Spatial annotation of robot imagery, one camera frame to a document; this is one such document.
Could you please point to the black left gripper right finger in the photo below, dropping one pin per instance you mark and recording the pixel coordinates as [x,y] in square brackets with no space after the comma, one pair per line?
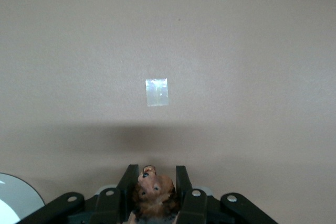
[197,208]

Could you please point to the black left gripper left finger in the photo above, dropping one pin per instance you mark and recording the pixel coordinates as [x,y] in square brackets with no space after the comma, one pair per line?
[107,208]

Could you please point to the brown lion figurine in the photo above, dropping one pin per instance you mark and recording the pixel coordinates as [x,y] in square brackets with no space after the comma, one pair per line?
[153,197]

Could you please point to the white round disc stand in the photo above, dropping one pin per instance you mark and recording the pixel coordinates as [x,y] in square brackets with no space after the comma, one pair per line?
[18,197]

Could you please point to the clear square tape patch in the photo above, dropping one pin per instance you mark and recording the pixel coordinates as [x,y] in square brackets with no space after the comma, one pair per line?
[156,92]

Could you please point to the brown table cover sheet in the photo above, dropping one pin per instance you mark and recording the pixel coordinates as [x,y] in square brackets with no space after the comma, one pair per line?
[168,24]

